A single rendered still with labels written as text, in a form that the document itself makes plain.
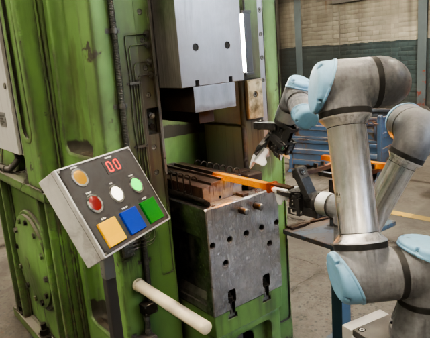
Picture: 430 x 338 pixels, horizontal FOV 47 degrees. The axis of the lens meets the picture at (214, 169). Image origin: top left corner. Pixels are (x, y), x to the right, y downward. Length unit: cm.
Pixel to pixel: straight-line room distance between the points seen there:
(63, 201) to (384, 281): 85
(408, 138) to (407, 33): 850
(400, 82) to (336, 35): 945
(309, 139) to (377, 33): 463
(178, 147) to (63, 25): 75
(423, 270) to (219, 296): 104
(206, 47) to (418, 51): 804
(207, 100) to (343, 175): 89
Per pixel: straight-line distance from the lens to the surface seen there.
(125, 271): 195
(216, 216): 187
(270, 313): 225
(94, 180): 148
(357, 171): 109
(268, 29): 228
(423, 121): 140
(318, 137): 582
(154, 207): 159
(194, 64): 183
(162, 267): 204
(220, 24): 191
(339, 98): 109
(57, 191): 142
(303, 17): 1106
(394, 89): 114
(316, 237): 210
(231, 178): 191
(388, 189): 139
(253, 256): 206
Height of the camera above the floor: 148
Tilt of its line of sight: 13 degrees down
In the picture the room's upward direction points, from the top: 5 degrees counter-clockwise
